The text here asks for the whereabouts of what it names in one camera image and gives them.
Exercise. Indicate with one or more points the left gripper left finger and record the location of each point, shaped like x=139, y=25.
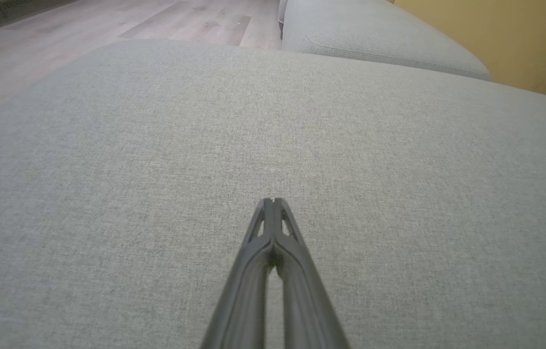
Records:
x=243, y=310

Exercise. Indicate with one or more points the large grey seat cushion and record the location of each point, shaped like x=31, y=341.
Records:
x=156, y=169

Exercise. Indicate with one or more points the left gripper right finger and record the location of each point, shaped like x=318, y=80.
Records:
x=309, y=310

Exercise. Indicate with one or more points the grey sofa seat cushion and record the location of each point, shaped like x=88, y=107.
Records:
x=374, y=34

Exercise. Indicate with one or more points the large yellow sofa backrest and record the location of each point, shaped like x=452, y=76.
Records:
x=520, y=43

